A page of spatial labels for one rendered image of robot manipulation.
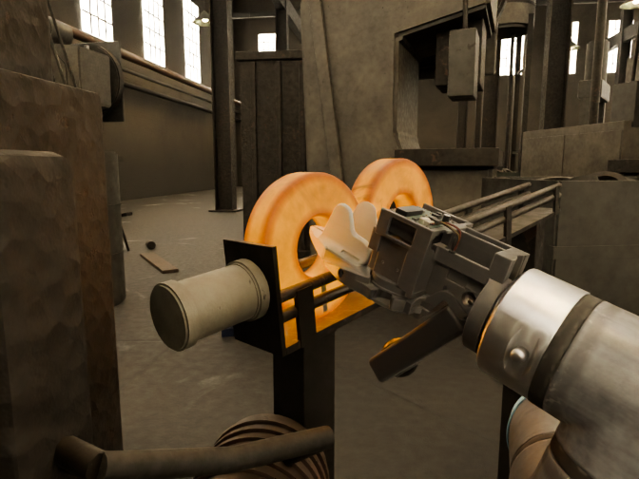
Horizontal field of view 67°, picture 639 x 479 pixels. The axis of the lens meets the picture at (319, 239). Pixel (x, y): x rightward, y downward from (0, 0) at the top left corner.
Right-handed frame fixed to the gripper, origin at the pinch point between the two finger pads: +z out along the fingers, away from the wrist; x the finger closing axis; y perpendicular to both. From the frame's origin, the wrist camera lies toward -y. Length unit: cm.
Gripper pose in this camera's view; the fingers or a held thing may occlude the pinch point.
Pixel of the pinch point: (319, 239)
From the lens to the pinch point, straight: 51.0
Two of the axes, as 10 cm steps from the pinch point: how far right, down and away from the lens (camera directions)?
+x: -6.8, 1.1, -7.2
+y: 2.2, -9.1, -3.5
